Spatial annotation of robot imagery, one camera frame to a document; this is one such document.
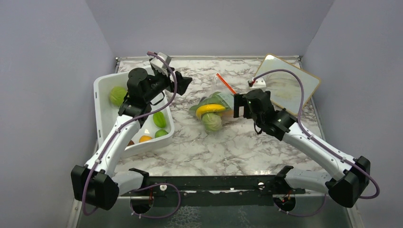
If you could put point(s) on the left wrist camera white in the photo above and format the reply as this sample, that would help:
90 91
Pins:
160 62

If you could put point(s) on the green lime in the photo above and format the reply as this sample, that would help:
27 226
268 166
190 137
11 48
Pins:
160 133

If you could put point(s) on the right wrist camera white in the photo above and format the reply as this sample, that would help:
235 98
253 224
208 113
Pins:
258 83

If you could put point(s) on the clear zip bag orange zipper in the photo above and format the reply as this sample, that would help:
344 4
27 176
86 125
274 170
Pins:
219 84

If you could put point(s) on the green cabbage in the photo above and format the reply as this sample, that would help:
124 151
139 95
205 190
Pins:
212 122
117 95

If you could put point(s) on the black mounting rail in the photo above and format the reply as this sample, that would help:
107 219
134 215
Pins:
205 191

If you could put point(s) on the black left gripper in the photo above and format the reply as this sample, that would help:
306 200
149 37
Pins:
182 82

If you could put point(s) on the brown round fruit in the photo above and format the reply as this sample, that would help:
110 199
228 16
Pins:
130 143

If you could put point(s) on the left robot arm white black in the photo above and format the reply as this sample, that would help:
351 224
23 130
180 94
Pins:
96 183

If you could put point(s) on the whiteboard with wooden frame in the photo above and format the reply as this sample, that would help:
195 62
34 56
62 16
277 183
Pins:
286 90

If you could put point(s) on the green leafy vegetable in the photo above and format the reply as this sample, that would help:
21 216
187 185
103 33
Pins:
220 98

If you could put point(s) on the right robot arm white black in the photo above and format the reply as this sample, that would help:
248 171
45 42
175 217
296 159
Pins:
345 177

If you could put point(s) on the small orange fruit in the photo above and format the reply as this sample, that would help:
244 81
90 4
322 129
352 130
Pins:
145 138

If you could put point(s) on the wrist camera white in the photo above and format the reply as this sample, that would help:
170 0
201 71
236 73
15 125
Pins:
160 62
258 83

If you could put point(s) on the yellow banana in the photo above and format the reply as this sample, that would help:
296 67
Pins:
209 108

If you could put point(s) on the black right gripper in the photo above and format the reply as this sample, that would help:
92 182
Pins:
240 100

